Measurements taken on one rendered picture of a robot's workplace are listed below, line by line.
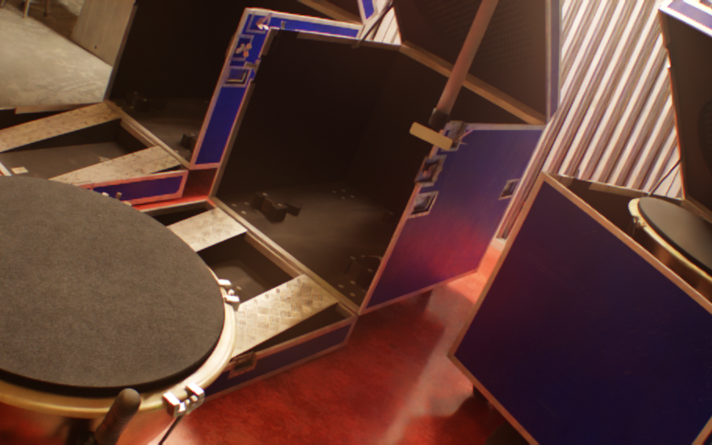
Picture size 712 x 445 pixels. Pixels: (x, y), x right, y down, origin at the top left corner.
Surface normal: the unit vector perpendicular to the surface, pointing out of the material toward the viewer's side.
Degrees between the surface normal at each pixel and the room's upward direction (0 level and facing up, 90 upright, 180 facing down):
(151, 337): 0
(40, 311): 0
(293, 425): 0
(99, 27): 90
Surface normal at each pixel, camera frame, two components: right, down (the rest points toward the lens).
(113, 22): -0.54, 0.14
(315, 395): 0.36, -0.85
